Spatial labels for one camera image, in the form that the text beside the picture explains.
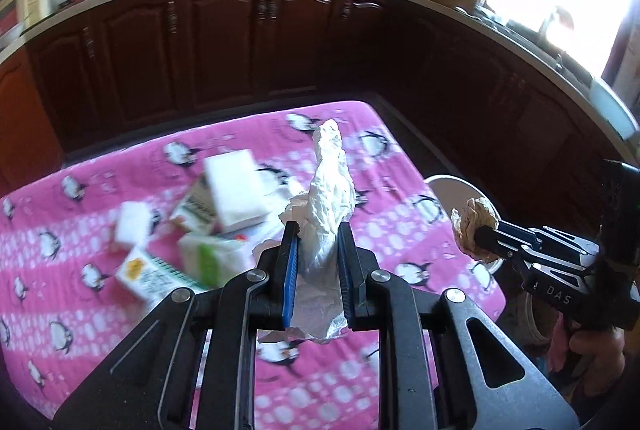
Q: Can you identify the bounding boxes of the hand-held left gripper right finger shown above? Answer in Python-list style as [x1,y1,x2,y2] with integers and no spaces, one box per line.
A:
[337,222,581,430]

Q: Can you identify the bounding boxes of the white carton with colourful circle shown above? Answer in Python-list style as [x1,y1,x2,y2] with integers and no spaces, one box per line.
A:
[116,247,201,305]

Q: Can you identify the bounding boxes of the brown paper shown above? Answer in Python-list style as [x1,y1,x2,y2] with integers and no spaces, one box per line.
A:
[451,197,501,261]

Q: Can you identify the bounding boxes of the pink penguin print blanket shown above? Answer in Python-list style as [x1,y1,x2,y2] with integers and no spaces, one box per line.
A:
[0,100,503,430]

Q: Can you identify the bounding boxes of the small white foam block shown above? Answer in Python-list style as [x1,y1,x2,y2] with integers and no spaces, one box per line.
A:
[114,201,153,253]

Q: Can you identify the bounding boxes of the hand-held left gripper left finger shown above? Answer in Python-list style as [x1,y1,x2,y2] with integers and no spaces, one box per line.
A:
[52,220,301,430]

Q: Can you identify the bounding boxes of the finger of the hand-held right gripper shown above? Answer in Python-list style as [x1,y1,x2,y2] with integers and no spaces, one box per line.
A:
[495,220,599,267]
[472,230,586,308]

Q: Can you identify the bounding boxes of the white tissue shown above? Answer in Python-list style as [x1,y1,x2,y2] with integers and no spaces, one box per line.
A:
[257,119,358,345]

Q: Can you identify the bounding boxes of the white basin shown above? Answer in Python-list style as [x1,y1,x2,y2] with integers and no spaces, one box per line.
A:
[590,77,639,138]

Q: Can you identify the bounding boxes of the dark wooden kitchen cabinets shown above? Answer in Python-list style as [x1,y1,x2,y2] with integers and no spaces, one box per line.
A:
[0,0,631,211]

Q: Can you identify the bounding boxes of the white carton with green band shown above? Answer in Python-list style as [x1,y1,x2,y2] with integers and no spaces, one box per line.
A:
[177,232,256,288]

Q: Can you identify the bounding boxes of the beige tape roll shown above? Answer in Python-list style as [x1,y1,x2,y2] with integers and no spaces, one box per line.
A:
[524,295,557,347]

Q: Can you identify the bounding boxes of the large white foam block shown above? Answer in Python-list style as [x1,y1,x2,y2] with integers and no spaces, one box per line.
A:
[202,150,271,233]

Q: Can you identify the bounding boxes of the white round bucket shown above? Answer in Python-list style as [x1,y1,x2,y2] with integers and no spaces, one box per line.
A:
[424,175,506,273]

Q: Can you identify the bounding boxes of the person's right hand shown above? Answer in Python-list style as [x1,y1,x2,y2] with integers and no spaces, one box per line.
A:
[569,329,627,378]

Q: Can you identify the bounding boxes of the sink faucet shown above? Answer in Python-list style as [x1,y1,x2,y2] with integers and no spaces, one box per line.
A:
[539,7,567,61]

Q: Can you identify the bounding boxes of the green striped white carton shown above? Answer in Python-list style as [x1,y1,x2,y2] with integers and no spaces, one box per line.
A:
[170,177,221,235]

